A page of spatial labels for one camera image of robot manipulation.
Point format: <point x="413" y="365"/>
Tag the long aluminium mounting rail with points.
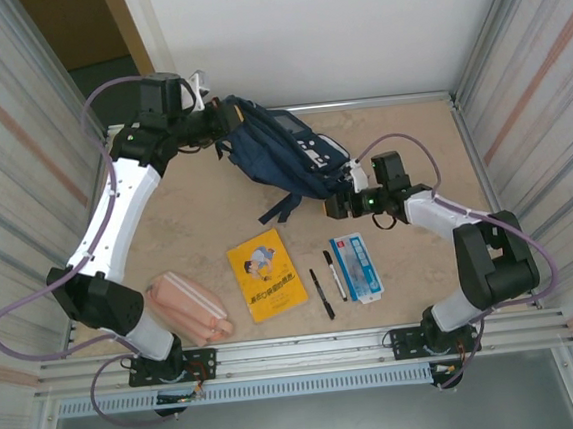
<point x="304" y="353"/>

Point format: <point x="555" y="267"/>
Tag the navy blue backpack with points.
<point x="271" y="155"/>

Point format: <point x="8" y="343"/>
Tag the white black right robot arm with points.
<point x="427" y="217"/>

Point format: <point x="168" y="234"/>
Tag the aluminium side rail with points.
<point x="484" y="177"/>

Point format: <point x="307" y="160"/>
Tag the thin black pen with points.
<point x="322" y="294"/>

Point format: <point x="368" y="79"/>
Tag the yellow paperback book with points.
<point x="267" y="276"/>

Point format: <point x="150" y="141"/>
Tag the white door frame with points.
<point x="144" y="26"/>

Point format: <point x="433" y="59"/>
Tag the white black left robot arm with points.
<point x="116" y="214"/>

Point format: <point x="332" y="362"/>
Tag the brown wooden door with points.
<point x="74" y="27"/>

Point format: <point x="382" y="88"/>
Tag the pink pencil case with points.
<point x="189" y="308"/>

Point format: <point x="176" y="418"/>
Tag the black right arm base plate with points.
<point x="403" y="342"/>

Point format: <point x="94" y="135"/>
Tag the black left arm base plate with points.
<point x="204" y="364"/>

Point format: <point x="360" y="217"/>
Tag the black and white marker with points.
<point x="335" y="275"/>

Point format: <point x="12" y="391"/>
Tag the aluminium table edge rail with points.
<point x="382" y="102"/>

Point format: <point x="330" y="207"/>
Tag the blue white ruler set package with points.
<point x="359" y="268"/>

